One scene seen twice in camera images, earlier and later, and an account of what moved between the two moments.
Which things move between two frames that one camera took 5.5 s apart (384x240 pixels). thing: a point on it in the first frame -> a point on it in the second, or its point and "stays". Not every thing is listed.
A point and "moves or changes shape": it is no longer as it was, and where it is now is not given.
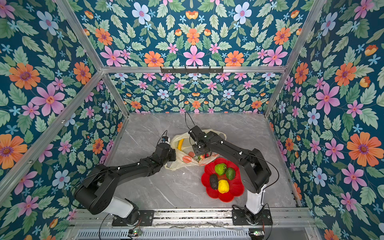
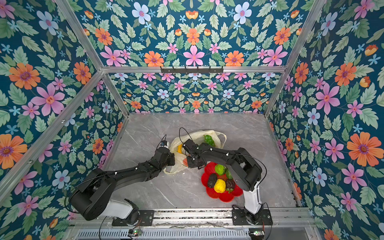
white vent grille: [166, 234] stays
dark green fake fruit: [230, 173] stays
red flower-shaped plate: [236, 187] stays
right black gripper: [196, 152] -> [189, 164]
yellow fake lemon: [223, 186] moves or changes shape
